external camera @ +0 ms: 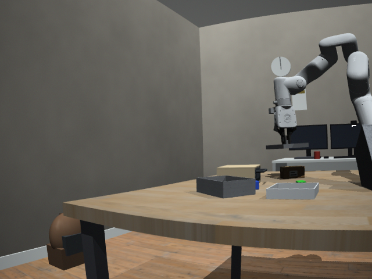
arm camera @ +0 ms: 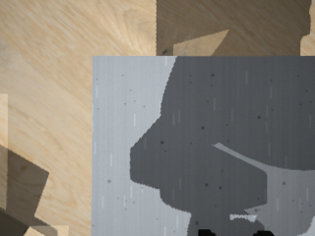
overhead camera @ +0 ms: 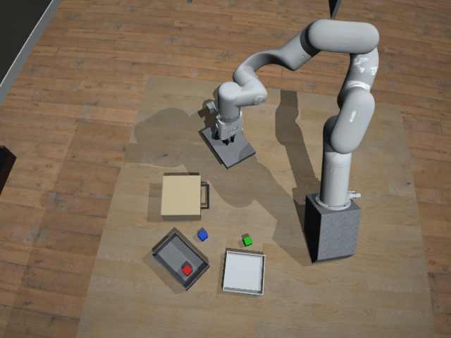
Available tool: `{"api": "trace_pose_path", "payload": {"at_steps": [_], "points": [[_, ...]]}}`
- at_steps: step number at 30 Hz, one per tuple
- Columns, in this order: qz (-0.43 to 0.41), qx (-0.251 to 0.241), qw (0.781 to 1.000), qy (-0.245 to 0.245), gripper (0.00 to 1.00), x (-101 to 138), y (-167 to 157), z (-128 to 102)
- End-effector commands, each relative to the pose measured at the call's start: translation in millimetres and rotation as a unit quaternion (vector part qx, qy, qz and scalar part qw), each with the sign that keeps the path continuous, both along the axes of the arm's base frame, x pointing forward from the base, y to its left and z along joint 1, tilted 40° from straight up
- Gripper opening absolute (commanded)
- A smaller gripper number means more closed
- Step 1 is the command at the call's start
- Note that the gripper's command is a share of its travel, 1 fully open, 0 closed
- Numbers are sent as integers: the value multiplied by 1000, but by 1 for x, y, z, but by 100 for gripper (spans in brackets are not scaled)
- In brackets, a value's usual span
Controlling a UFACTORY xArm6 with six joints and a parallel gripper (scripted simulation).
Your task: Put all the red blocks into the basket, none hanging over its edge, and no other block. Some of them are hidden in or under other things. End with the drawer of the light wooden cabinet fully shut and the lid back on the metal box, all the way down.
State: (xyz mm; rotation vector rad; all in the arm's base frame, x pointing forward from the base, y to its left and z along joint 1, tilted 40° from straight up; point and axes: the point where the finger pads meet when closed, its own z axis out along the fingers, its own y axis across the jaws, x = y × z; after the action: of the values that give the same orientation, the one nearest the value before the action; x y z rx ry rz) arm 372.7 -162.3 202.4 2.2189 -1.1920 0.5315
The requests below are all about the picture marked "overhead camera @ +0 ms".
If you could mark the blue block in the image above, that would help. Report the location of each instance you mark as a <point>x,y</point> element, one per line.
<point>203,235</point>

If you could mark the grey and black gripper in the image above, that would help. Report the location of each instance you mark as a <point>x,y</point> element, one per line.
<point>225,130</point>

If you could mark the green block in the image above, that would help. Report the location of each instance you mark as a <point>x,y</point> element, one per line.
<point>247,241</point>

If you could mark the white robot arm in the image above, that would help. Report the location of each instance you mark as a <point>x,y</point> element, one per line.
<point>342,133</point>

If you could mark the red block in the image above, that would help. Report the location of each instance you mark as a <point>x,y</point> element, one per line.
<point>187,270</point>

